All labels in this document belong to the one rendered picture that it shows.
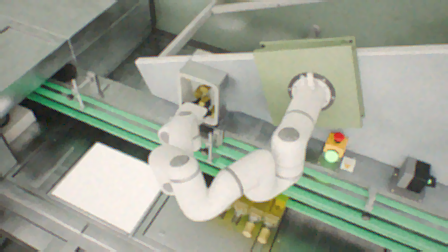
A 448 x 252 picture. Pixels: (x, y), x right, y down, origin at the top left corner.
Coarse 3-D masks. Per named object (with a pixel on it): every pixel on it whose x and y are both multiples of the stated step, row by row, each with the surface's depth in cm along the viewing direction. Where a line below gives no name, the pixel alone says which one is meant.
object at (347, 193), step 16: (224, 144) 148; (240, 144) 148; (304, 176) 139; (320, 176) 139; (320, 192) 135; (336, 192) 134; (352, 192) 135; (384, 208) 131; (400, 208) 130; (400, 224) 127; (416, 224) 126; (432, 224) 127
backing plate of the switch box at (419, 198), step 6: (396, 168) 139; (396, 174) 137; (396, 180) 136; (396, 186) 134; (390, 192) 132; (396, 192) 132; (402, 192) 132; (408, 192) 133; (414, 192) 133; (420, 192) 133; (408, 198) 131; (414, 198) 131; (420, 198) 131
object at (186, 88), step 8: (184, 80) 150; (192, 80) 155; (200, 80) 142; (184, 88) 153; (192, 88) 158; (216, 88) 141; (184, 96) 156; (192, 96) 161; (216, 96) 144; (216, 104) 147; (216, 112) 150; (208, 120) 157; (216, 120) 154
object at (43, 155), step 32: (32, 128) 188; (64, 128) 190; (96, 128) 189; (32, 160) 177; (64, 160) 176; (0, 192) 163; (32, 192) 164; (0, 224) 156; (32, 224) 156; (64, 224) 152; (96, 224) 155; (288, 224) 158; (320, 224) 158
